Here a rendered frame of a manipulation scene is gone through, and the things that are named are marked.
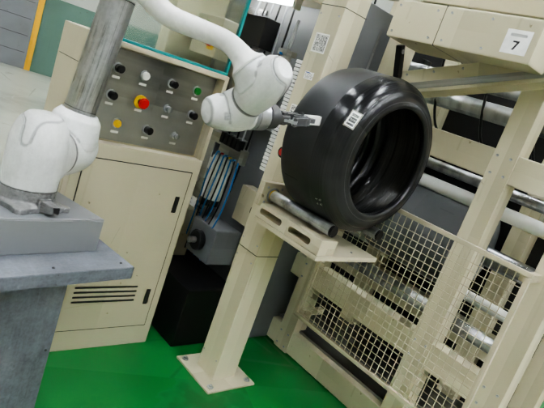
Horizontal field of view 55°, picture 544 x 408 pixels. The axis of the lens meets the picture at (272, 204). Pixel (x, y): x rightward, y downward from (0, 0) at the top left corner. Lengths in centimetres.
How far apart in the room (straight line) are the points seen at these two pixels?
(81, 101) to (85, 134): 10
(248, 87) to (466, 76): 106
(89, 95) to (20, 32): 918
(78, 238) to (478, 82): 152
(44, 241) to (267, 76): 78
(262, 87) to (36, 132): 64
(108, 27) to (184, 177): 76
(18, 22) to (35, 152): 938
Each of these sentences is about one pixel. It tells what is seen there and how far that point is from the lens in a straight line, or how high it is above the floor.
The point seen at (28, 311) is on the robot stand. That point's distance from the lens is 172.
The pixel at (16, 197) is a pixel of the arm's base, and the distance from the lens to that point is 161.
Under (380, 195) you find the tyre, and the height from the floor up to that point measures 103.
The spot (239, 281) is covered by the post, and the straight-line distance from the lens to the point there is 227.
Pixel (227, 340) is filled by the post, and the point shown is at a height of 21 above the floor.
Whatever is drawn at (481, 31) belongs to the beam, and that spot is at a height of 172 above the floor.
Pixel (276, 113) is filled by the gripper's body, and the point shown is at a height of 123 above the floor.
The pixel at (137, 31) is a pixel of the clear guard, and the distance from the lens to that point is 202.
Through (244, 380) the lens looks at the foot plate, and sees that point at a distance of 252.
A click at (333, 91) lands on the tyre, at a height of 135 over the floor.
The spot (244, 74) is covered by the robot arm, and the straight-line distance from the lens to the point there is 137.
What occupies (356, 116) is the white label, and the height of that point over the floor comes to 130.
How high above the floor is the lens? 132
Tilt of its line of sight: 13 degrees down
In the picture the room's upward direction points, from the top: 20 degrees clockwise
